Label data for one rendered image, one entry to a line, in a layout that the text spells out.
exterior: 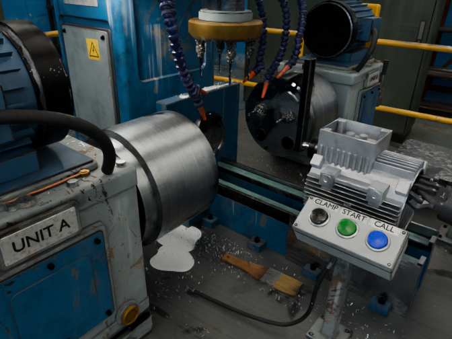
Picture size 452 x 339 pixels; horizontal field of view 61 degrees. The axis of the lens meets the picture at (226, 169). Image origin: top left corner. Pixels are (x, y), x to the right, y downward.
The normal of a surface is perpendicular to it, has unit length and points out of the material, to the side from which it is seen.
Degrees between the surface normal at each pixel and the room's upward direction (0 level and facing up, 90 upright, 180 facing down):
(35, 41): 41
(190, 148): 47
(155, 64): 90
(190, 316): 0
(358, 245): 32
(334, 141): 90
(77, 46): 90
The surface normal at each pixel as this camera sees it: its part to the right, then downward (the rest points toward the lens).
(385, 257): -0.32, -0.57
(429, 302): 0.02, -0.89
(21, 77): 0.72, -0.07
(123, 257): 0.78, 0.29
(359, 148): -0.63, 0.33
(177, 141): 0.51, -0.50
